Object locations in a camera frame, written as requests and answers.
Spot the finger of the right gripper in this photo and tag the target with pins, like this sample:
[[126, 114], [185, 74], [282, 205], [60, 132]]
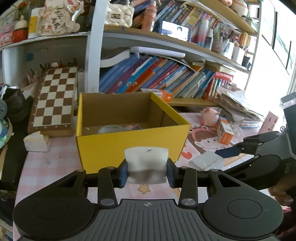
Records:
[[261, 138], [237, 149]]

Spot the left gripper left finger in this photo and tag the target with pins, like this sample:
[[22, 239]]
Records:
[[110, 178]]

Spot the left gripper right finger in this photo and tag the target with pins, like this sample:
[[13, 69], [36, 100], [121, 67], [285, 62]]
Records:
[[186, 180]]

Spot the pearl bead bag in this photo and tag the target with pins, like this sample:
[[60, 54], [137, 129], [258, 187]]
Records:
[[236, 129]]

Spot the orange white usmile box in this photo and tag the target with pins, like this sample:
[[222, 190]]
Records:
[[224, 131]]

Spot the white power adapter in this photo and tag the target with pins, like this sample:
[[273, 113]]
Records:
[[207, 161]]

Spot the white sponge block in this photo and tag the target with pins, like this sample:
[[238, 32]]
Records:
[[146, 165]]

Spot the clear tape roll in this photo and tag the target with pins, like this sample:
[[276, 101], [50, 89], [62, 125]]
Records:
[[111, 129]]

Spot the grey blue stamp toy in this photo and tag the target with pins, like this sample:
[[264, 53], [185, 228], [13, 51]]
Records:
[[133, 127]]

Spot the person's hand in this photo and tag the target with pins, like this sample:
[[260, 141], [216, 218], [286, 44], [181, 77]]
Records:
[[279, 191]]

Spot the pink cylinder container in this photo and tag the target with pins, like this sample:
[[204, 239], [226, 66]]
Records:
[[269, 123]]

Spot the stack of papers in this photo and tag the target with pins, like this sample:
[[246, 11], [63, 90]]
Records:
[[235, 109]]

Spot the pink plush pig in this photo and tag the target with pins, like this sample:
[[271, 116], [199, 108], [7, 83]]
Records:
[[209, 117]]

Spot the yellow cardboard box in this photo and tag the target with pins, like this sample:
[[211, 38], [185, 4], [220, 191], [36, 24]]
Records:
[[161, 127]]

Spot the red dictionary books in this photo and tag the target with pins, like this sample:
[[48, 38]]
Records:
[[220, 79]]

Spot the pink cartoon desk mat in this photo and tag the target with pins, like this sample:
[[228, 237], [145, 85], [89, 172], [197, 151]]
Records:
[[212, 206]]

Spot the white tissue pack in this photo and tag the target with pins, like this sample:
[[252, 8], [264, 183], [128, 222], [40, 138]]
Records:
[[36, 142]]

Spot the toothpaste box on shelf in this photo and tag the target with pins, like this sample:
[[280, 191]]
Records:
[[165, 95]]

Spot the wooden chessboard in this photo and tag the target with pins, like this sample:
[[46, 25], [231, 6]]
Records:
[[53, 107]]

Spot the row of leaning books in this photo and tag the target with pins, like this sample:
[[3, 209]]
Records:
[[143, 72]]

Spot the white bookshelf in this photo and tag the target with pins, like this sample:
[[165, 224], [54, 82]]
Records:
[[87, 47]]

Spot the white quilted handbag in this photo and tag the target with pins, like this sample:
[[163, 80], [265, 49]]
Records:
[[119, 15]]

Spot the pink spray bottle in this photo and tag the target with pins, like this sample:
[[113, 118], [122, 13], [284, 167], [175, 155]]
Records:
[[149, 16]]

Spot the bunny ceramic figurine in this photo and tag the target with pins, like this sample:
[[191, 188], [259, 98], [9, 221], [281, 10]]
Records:
[[58, 18]]

